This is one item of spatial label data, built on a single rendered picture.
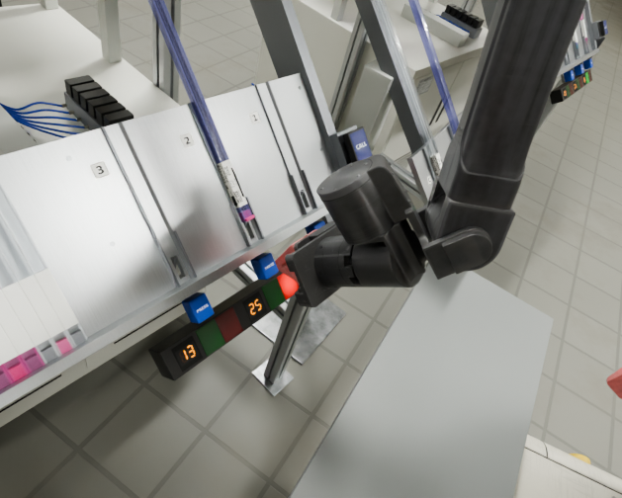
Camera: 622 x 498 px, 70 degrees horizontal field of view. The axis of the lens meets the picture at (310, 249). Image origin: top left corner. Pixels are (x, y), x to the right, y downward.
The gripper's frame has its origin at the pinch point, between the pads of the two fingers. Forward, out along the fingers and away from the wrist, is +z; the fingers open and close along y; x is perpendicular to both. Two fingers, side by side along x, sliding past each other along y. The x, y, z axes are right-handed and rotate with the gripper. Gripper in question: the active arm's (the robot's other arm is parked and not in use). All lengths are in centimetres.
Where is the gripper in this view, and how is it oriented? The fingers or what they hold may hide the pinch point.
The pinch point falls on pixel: (282, 264)
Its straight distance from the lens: 57.5
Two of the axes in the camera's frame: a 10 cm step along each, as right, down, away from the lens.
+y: -6.5, 4.3, -6.2
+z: -6.7, 0.6, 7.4
